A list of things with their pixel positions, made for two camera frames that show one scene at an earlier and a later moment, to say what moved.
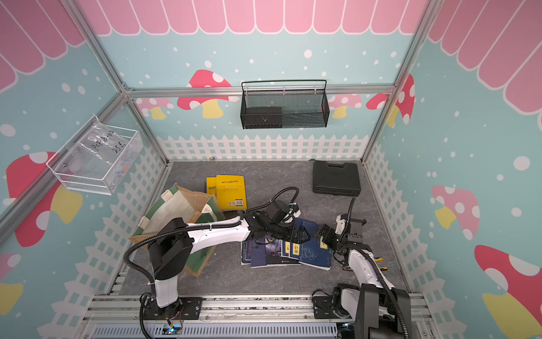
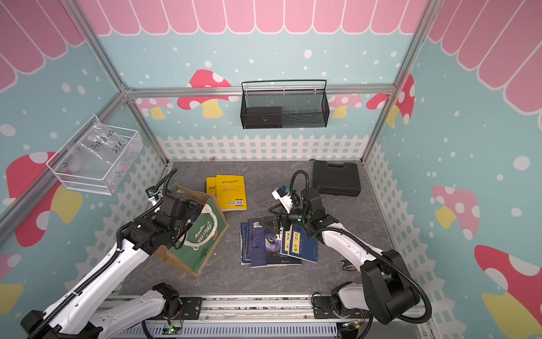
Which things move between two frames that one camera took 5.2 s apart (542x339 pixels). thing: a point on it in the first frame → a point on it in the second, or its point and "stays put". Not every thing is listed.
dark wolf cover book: x=273 y=253 stays put
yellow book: x=231 y=191 stays put
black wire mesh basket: x=284 y=104 stays put
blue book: x=245 y=253 stays put
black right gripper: x=328 y=238 → x=284 y=216
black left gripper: x=291 y=236 → x=190 y=212
